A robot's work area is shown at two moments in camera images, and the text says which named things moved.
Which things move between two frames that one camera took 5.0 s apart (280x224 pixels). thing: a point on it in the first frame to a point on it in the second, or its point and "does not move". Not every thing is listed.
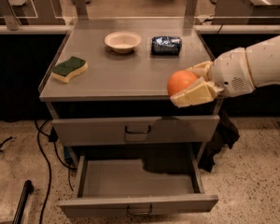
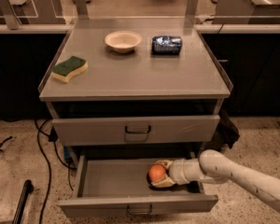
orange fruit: x=177 y=80 to x=157 y=173
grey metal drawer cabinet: x=106 y=87 does not move
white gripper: x=230 y=73 to x=176 y=172
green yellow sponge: x=64 y=72 does not move
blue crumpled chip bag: x=166 y=45 does not move
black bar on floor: x=28 y=189 does not move
